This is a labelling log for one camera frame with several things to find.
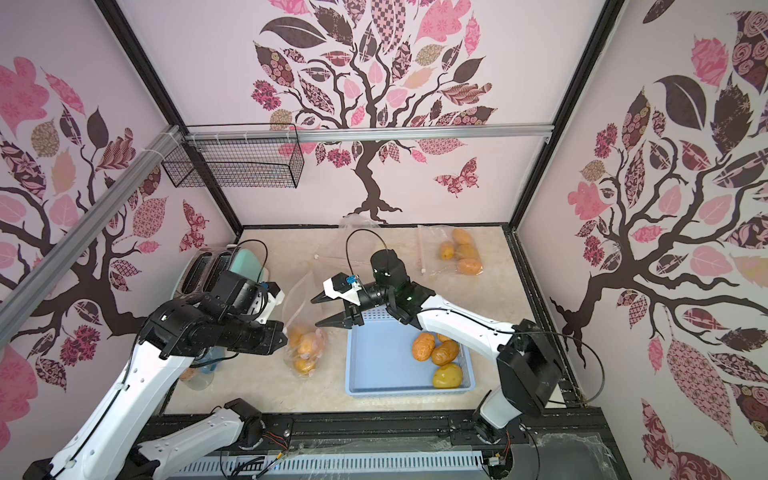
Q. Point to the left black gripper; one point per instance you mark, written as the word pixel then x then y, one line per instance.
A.
pixel 272 329

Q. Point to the clear zipper bag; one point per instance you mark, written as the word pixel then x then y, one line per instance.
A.
pixel 429 239
pixel 350 244
pixel 298 311

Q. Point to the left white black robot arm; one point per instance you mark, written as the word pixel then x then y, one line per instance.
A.
pixel 107 445

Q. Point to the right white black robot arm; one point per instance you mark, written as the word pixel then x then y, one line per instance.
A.
pixel 528 366

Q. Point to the mint green toaster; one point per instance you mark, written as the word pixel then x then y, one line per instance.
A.
pixel 206 266

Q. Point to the light blue plastic basket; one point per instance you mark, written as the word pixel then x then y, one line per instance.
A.
pixel 379 361

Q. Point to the yellow green potato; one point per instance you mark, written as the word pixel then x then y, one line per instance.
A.
pixel 448 376

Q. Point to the white vent strip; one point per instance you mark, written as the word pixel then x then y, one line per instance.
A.
pixel 390 465

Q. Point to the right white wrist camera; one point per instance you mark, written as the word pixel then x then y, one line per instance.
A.
pixel 344 287

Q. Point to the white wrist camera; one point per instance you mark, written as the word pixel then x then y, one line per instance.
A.
pixel 272 297
pixel 344 287

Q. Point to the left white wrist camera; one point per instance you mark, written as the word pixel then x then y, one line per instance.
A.
pixel 272 297

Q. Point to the black wire basket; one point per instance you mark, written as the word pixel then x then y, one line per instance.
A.
pixel 240 155

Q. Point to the aluminium frame bar left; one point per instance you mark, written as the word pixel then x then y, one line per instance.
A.
pixel 24 299

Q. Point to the aluminium frame bar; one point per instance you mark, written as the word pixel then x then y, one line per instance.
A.
pixel 377 134
pixel 24 299

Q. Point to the aluminium frame bar back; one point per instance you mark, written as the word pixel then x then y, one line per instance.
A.
pixel 377 134

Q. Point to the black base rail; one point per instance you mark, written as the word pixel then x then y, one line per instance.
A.
pixel 563 443

